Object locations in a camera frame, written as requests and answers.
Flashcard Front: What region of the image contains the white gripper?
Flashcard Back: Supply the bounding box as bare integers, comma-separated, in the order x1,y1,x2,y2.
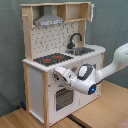
55,67,78,88

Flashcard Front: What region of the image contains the wooden toy kitchen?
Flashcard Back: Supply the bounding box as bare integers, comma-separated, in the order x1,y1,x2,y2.
22,2,105,128

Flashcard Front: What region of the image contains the white upper cabinet door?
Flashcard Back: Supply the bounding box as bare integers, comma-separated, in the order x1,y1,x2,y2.
88,3,94,22

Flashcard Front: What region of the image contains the black toy stovetop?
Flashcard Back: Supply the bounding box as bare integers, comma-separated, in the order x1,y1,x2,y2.
34,53,70,66

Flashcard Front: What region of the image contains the grey range hood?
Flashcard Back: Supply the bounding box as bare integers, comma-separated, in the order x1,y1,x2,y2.
35,5,64,27

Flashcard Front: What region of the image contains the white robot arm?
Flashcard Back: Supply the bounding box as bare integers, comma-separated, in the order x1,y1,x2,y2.
55,43,128,95

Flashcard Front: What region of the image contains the right red oven knob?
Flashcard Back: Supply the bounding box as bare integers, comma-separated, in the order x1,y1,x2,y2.
71,66,79,73

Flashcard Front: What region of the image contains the black toy faucet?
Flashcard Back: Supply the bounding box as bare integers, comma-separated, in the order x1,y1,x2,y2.
67,33,82,49

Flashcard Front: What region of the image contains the white cupboard door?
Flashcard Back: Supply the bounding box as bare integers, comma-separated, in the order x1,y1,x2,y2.
79,55,102,106

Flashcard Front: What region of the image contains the white toy oven door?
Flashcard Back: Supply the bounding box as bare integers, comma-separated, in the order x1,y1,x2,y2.
49,84,79,125

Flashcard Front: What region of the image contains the grey toy sink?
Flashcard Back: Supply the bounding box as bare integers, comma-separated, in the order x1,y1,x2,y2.
65,47,95,55

